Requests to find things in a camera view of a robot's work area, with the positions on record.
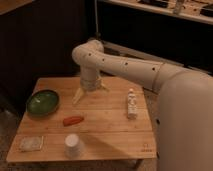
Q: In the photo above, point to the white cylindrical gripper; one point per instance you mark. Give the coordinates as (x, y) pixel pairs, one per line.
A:
(88, 85)

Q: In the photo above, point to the orange carrot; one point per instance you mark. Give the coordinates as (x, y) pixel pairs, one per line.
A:
(72, 120)

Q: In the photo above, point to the green bowl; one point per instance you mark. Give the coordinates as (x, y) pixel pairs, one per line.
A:
(42, 103)

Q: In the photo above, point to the vertical metal pole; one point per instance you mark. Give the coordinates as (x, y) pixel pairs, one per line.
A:
(97, 33)

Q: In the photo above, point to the background shelf with items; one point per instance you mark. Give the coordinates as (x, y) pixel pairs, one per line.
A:
(183, 9)

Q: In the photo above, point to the wooden folding table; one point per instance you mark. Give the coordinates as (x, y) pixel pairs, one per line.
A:
(106, 131)

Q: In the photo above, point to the small white bottle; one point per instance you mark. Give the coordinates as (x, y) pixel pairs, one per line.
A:
(131, 105)

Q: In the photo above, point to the dark wooden cabinet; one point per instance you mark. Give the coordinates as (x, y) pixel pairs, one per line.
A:
(36, 41)

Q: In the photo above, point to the white upside-down cup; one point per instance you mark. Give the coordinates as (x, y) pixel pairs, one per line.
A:
(73, 145)

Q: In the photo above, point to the clear plastic-wrapped sponge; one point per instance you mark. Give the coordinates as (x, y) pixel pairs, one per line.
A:
(33, 143)

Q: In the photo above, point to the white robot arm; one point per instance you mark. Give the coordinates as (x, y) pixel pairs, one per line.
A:
(184, 103)

